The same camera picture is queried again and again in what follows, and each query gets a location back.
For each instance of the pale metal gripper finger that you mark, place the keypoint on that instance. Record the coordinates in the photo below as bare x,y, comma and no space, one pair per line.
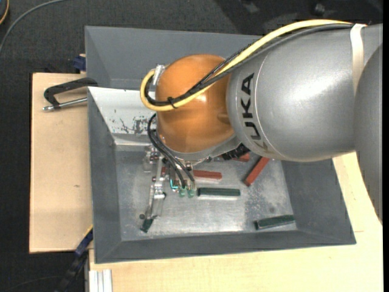
151,160
157,198

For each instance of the red-brown flat block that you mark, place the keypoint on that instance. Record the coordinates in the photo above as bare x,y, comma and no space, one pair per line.
245,157
208,174
256,171

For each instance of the grey metal bin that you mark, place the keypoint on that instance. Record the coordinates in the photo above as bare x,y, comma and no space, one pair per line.
212,214

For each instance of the dark green flat block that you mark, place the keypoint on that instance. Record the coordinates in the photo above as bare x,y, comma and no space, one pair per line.
218,192
147,225
275,221

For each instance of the pale wood flat board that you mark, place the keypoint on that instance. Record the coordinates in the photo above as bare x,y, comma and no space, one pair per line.
57,169

